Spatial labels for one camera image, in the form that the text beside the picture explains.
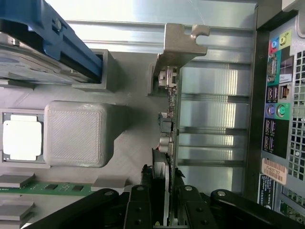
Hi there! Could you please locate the silver CPU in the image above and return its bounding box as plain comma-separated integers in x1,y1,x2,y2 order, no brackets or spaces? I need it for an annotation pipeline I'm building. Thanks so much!
2,114,44,161

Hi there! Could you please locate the green RAM stick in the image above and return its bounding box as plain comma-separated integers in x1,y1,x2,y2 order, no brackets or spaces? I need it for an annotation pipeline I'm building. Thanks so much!
0,180,96,197

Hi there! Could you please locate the grey printed parts rack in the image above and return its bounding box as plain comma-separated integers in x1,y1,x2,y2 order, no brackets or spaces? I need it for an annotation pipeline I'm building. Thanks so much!
0,49,178,229

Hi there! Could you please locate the dark grey PC case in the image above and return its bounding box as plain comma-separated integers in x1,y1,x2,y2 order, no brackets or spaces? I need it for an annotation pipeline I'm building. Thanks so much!
245,0,305,229

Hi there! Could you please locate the hard disk in blue carrier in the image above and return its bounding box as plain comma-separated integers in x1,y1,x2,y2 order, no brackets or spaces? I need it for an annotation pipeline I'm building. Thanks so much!
0,0,103,84

